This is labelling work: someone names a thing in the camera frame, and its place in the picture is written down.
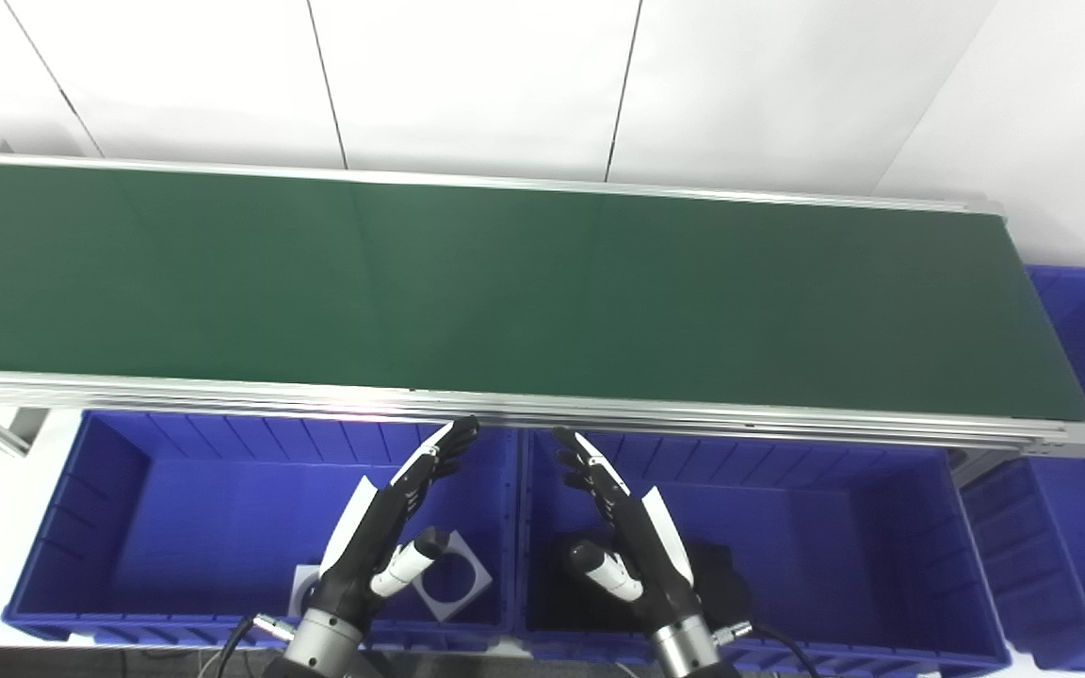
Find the green conveyor belt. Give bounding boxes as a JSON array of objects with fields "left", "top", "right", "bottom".
[
  {"left": 0, "top": 162, "right": 1085, "bottom": 423},
  {"left": 0, "top": 151, "right": 1085, "bottom": 460}
]

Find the white square part with hole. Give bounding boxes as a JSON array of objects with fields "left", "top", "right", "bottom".
[
  {"left": 290, "top": 563, "right": 327, "bottom": 618},
  {"left": 411, "top": 529, "right": 494, "bottom": 622}
]

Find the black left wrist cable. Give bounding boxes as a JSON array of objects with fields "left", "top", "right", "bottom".
[{"left": 194, "top": 614, "right": 299, "bottom": 678}]

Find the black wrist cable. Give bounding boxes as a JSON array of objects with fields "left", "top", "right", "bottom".
[
  {"left": 712, "top": 619, "right": 821, "bottom": 678},
  {"left": 194, "top": 614, "right": 299, "bottom": 678}
]

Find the black part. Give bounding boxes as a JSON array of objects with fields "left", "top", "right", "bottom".
[{"left": 542, "top": 532, "right": 755, "bottom": 632}]

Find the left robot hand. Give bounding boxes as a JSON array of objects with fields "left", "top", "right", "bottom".
[{"left": 312, "top": 416, "right": 482, "bottom": 632}]

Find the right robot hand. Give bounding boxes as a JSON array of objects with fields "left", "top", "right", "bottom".
[{"left": 552, "top": 426, "right": 705, "bottom": 634}]

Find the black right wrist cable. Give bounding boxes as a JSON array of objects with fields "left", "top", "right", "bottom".
[{"left": 712, "top": 619, "right": 821, "bottom": 678}]

